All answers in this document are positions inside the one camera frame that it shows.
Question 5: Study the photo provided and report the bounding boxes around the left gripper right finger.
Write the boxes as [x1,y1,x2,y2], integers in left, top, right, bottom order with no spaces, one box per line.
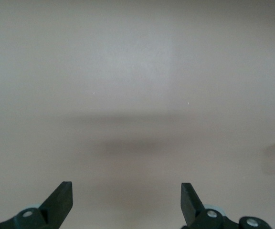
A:
[180,183,272,229]

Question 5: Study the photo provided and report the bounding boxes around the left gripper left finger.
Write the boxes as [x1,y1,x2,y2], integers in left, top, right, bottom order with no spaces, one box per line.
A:
[0,181,74,229]

